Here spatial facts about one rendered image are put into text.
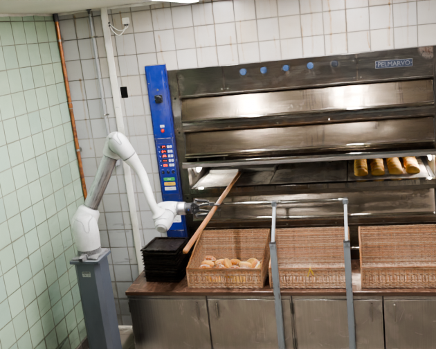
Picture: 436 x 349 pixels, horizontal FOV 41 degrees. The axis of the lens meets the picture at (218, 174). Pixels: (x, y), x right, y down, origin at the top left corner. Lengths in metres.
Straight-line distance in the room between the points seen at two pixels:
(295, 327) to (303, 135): 1.36
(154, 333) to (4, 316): 1.13
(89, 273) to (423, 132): 2.45
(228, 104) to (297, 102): 0.51
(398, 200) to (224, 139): 1.34
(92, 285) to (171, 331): 0.78
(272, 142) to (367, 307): 1.34
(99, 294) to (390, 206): 2.14
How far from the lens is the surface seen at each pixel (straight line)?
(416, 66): 4.26
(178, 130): 4.47
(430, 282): 4.12
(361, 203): 4.42
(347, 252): 3.90
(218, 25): 4.32
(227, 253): 4.58
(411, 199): 4.43
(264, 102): 4.30
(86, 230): 3.88
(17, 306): 4.09
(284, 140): 4.32
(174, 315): 4.37
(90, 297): 4.03
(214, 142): 4.42
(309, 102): 4.26
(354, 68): 4.24
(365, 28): 4.21
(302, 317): 4.18
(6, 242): 3.96
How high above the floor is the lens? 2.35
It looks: 14 degrees down
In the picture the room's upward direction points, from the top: 6 degrees counter-clockwise
